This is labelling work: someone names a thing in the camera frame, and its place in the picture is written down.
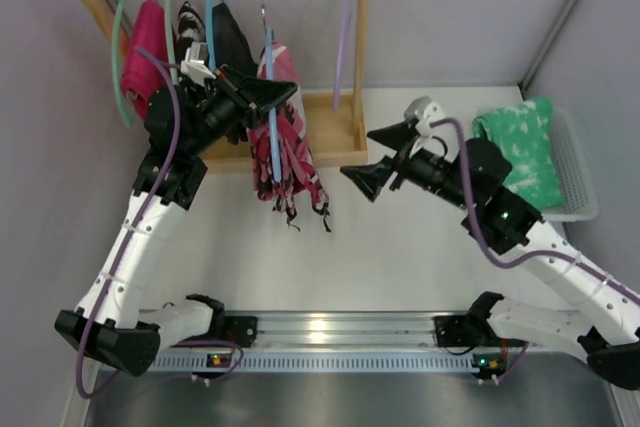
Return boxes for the pink floral trousers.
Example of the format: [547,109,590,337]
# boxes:
[247,44,332,233]

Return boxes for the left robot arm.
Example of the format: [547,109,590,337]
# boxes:
[54,66,298,377]

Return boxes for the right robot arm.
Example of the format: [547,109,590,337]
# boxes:
[340,118,639,391]

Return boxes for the black trousers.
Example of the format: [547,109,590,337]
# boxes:
[205,3,257,76]

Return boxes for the pale green hanger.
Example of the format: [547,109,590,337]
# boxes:
[163,0,178,85]

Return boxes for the lilac hanger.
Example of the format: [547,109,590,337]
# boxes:
[332,0,353,112]

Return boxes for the wooden clothes rack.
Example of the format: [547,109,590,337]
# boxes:
[57,0,375,174]

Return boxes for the black white patterned garment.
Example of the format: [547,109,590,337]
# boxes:
[177,0,205,49]

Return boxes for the magenta garment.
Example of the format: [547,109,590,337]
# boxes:
[116,0,168,120]

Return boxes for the green white towel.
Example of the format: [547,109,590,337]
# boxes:
[471,97,564,211]

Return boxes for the white plastic basket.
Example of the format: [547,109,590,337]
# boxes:
[472,105,600,224]

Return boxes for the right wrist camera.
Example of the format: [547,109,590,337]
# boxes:
[404,96,446,139]

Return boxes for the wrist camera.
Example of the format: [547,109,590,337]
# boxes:
[180,42,214,86]
[404,96,446,139]

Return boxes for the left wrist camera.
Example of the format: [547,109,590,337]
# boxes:
[180,42,214,86]

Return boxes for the aluminium mounting rail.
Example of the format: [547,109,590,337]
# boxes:
[149,309,626,352]

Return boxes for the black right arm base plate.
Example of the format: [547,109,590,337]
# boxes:
[434,313,501,348]

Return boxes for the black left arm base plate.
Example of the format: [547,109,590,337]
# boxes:
[208,314,258,348]

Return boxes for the white slotted cable duct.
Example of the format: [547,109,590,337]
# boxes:
[149,351,502,374]

